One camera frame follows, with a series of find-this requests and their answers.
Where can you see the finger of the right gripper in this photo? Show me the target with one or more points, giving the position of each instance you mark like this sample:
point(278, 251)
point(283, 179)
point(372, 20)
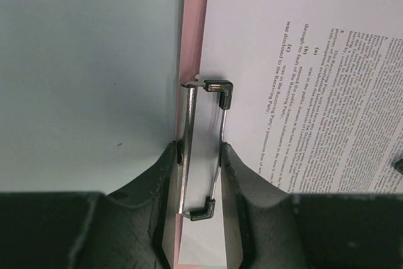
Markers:
point(398, 166)

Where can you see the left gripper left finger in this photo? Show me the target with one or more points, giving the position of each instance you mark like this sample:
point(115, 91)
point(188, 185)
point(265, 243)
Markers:
point(142, 234)

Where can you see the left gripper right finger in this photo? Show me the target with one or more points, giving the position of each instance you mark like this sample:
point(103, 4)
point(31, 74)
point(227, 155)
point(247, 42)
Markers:
point(259, 228)

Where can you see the printed text sheet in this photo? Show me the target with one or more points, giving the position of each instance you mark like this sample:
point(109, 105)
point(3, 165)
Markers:
point(299, 77)

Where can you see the metal clipboard clip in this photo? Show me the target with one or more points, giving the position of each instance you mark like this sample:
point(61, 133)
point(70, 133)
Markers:
point(201, 117)

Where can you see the pink clipboard folder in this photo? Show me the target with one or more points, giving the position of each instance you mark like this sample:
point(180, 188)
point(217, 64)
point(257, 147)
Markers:
point(192, 45)

